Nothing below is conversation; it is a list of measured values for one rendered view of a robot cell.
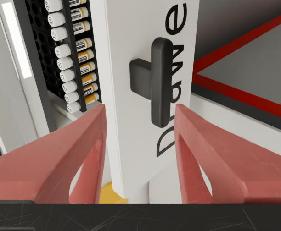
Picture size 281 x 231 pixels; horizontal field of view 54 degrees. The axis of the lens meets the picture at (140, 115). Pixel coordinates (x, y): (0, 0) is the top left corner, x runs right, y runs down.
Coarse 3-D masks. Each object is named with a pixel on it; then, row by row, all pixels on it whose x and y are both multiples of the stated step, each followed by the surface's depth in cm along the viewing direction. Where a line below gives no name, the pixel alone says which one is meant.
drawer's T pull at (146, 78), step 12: (156, 48) 19; (168, 48) 19; (132, 60) 22; (144, 60) 22; (156, 60) 19; (168, 60) 19; (132, 72) 22; (144, 72) 21; (156, 72) 20; (168, 72) 20; (132, 84) 23; (144, 84) 22; (156, 84) 20; (168, 84) 21; (144, 96) 22; (156, 96) 21; (168, 96) 21; (156, 108) 22; (168, 108) 22; (156, 120) 22; (168, 120) 23
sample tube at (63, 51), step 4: (80, 40) 30; (84, 40) 31; (88, 40) 31; (64, 44) 29; (76, 44) 30; (80, 44) 30; (84, 44) 31; (88, 44) 31; (56, 48) 29; (60, 48) 29; (64, 48) 29; (68, 48) 29; (80, 48) 30; (84, 48) 31; (56, 52) 29; (60, 52) 29; (64, 52) 29; (68, 52) 29; (60, 56) 29; (64, 56) 29
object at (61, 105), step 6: (48, 90) 44; (54, 96) 42; (84, 96) 42; (54, 102) 41; (60, 102) 41; (66, 102) 41; (96, 102) 41; (60, 108) 40; (66, 108) 39; (90, 108) 39; (66, 114) 39; (72, 114) 38; (78, 114) 38; (72, 120) 39
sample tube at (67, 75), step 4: (84, 64) 32; (88, 64) 32; (92, 64) 33; (80, 68) 32; (84, 68) 32; (88, 68) 32; (92, 68) 33; (64, 72) 31; (68, 72) 31; (72, 72) 31; (84, 72) 32; (60, 76) 31; (64, 76) 30; (68, 76) 31; (72, 76) 31; (64, 80) 31; (68, 80) 31
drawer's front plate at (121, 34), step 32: (96, 0) 18; (128, 0) 19; (160, 0) 22; (192, 0) 25; (96, 32) 20; (128, 32) 21; (160, 32) 23; (192, 32) 27; (128, 64) 22; (192, 64) 29; (128, 96) 24; (128, 128) 25; (160, 128) 29; (128, 160) 27; (160, 160) 32; (128, 192) 30
